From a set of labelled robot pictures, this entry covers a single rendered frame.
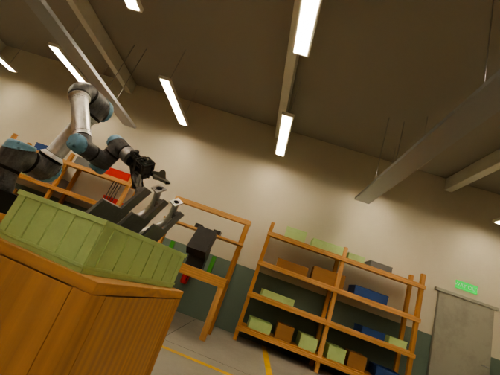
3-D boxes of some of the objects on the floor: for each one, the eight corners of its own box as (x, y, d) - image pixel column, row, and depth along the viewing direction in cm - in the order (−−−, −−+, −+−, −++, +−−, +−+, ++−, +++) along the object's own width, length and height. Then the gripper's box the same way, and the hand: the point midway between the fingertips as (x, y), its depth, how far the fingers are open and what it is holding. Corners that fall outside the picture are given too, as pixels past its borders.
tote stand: (17, 423, 134) (101, 258, 158) (107, 482, 121) (184, 291, 145) (-225, 524, 72) (-27, 228, 96) (-95, 668, 59) (97, 283, 83)
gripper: (112, 152, 123) (140, 181, 116) (152, 146, 138) (178, 171, 131) (109, 168, 127) (135, 197, 120) (148, 161, 143) (172, 186, 136)
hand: (156, 189), depth 127 cm, fingers open, 14 cm apart
